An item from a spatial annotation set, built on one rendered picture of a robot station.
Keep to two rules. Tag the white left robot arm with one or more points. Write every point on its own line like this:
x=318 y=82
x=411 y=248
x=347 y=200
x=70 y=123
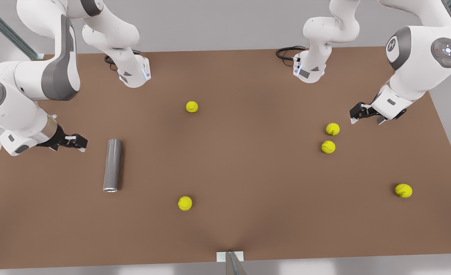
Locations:
x=412 y=61

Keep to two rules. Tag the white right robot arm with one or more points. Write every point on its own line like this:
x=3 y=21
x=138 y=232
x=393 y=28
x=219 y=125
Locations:
x=26 y=80

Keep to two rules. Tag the yellow tennis ball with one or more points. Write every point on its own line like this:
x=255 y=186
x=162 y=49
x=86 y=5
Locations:
x=328 y=147
x=403 y=190
x=185 y=203
x=332 y=129
x=191 y=107

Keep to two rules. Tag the grey tennis ball tube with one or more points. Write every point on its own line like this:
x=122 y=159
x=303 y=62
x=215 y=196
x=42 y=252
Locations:
x=112 y=165

